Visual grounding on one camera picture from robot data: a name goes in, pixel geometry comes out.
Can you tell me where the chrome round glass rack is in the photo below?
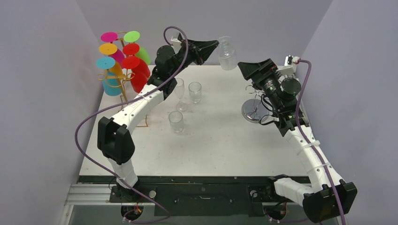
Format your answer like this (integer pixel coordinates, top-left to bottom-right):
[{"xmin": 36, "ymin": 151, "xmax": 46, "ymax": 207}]
[{"xmin": 241, "ymin": 85, "xmax": 271, "ymax": 123}]

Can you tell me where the red lower plastic wine glass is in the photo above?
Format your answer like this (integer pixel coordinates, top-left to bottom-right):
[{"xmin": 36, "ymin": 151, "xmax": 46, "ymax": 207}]
[{"xmin": 130, "ymin": 71, "xmax": 149, "ymax": 93}]

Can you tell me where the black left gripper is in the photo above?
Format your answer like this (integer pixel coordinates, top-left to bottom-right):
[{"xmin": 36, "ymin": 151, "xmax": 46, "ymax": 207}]
[{"xmin": 169, "ymin": 39, "xmax": 219, "ymax": 78}]

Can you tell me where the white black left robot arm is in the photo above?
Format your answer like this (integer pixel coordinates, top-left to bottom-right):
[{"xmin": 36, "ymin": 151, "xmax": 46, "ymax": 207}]
[{"xmin": 97, "ymin": 40, "xmax": 219, "ymax": 202}]

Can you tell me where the gold wire glass rack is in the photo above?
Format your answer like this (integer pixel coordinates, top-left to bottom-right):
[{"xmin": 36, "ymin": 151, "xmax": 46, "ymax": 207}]
[{"xmin": 97, "ymin": 31, "xmax": 150, "ymax": 128}]

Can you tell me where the orange plastic wine glass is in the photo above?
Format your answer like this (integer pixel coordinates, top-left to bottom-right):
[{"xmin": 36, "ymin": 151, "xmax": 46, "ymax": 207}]
[{"xmin": 96, "ymin": 55, "xmax": 123, "ymax": 77}]

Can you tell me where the magenta plastic wine glass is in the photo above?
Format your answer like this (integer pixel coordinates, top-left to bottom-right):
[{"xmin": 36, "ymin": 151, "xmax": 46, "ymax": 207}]
[{"xmin": 99, "ymin": 32, "xmax": 125, "ymax": 65}]

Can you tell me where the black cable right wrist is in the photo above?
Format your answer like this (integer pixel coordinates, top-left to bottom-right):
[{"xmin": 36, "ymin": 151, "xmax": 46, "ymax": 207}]
[{"xmin": 259, "ymin": 94, "xmax": 282, "ymax": 127}]

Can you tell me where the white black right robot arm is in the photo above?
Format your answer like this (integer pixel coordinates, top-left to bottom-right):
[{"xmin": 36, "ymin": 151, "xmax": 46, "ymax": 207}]
[{"xmin": 237, "ymin": 56, "xmax": 358, "ymax": 224}]

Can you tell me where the green plastic wine glass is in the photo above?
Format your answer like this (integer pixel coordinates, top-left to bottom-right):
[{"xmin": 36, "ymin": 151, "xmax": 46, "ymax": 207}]
[{"xmin": 122, "ymin": 30, "xmax": 151, "ymax": 65}]

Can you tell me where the cyan plastic wine glass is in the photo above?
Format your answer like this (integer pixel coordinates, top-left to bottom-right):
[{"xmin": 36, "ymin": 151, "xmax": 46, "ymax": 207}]
[{"xmin": 99, "ymin": 70, "xmax": 122, "ymax": 96}]

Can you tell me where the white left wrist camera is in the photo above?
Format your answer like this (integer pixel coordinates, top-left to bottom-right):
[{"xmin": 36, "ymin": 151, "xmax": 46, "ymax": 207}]
[{"xmin": 170, "ymin": 32, "xmax": 184, "ymax": 53}]

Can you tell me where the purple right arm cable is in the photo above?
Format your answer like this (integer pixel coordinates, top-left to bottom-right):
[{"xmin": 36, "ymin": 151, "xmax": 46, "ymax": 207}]
[{"xmin": 291, "ymin": 60, "xmax": 347, "ymax": 225}]

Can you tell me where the red upper plastic wine glass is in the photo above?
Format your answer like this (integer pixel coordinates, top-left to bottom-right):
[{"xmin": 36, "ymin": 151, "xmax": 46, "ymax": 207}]
[{"xmin": 122, "ymin": 56, "xmax": 151, "ymax": 78}]

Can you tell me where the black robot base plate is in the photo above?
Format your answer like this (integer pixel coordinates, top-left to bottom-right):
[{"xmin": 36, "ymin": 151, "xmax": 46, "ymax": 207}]
[{"xmin": 78, "ymin": 175, "xmax": 290, "ymax": 220}]

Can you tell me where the red plastic wine glass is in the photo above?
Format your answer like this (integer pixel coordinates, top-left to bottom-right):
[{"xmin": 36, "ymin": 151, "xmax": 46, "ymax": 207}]
[
  {"xmin": 130, "ymin": 71, "xmax": 149, "ymax": 93},
  {"xmin": 122, "ymin": 56, "xmax": 151, "ymax": 78}
]

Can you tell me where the clear champagne flute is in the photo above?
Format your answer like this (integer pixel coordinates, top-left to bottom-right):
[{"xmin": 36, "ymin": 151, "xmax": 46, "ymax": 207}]
[{"xmin": 174, "ymin": 78, "xmax": 187, "ymax": 112}]

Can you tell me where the clear glass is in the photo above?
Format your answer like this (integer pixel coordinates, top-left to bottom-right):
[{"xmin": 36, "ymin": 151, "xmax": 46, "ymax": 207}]
[
  {"xmin": 168, "ymin": 111, "xmax": 184, "ymax": 133},
  {"xmin": 188, "ymin": 82, "xmax": 202, "ymax": 104},
  {"xmin": 218, "ymin": 36, "xmax": 238, "ymax": 71}
]

